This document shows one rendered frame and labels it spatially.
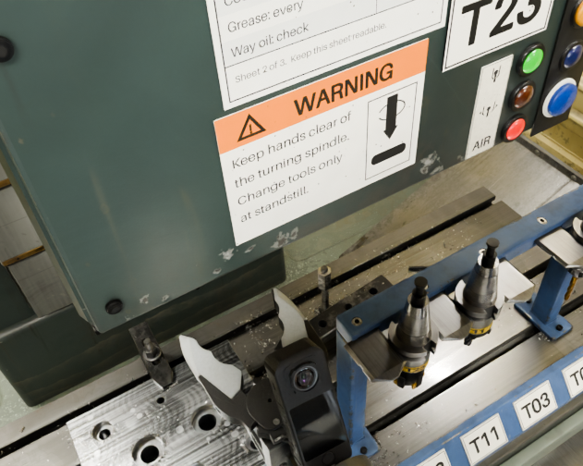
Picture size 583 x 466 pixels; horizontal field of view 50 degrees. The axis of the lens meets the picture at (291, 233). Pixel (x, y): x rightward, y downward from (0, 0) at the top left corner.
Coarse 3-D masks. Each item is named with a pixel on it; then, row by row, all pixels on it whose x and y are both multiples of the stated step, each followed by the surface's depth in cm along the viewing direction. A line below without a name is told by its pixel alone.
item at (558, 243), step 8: (552, 232) 90; (560, 232) 90; (536, 240) 89; (544, 240) 89; (552, 240) 89; (560, 240) 89; (568, 240) 89; (576, 240) 89; (544, 248) 88; (552, 248) 88; (560, 248) 88; (568, 248) 88; (576, 248) 88; (552, 256) 88; (560, 256) 87; (568, 256) 87; (576, 256) 87; (568, 264) 86; (576, 264) 86
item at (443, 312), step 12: (432, 300) 83; (444, 300) 83; (432, 312) 82; (444, 312) 82; (456, 312) 81; (444, 324) 80; (456, 324) 80; (468, 324) 80; (444, 336) 79; (456, 336) 79
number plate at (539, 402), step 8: (544, 384) 102; (528, 392) 101; (536, 392) 101; (544, 392) 102; (552, 392) 103; (520, 400) 100; (528, 400) 101; (536, 400) 101; (544, 400) 102; (552, 400) 103; (520, 408) 100; (528, 408) 101; (536, 408) 102; (544, 408) 102; (552, 408) 103; (520, 416) 100; (528, 416) 101; (536, 416) 102; (520, 424) 101; (528, 424) 101
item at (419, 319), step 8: (408, 296) 74; (408, 304) 74; (424, 304) 73; (408, 312) 74; (416, 312) 73; (424, 312) 73; (400, 320) 77; (408, 320) 75; (416, 320) 74; (424, 320) 74; (400, 328) 77; (408, 328) 75; (416, 328) 75; (424, 328) 75; (400, 336) 77; (408, 336) 76; (416, 336) 76; (424, 336) 76; (408, 344) 77; (416, 344) 77; (424, 344) 77
